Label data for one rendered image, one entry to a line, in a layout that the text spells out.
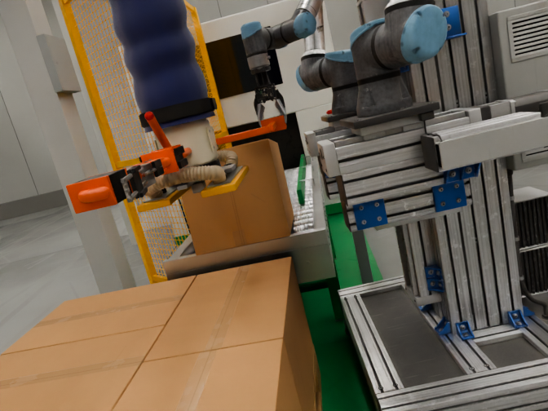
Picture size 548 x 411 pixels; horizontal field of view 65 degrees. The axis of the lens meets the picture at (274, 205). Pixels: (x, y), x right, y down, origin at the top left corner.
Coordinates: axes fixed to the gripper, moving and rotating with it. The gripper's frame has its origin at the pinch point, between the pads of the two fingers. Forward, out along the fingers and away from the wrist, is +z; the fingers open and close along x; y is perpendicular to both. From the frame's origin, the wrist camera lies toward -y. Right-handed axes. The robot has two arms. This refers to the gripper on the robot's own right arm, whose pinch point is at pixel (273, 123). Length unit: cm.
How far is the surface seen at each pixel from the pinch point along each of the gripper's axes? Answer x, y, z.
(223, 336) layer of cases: -25, 54, 52
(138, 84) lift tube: -33, 37, -21
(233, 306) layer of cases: -24, 36, 52
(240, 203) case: -20.7, -5.6, 27.9
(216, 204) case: -30.5, -5.8, 26.1
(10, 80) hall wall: -625, -858, -208
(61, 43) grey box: -110, -88, -67
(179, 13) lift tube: -16, 35, -37
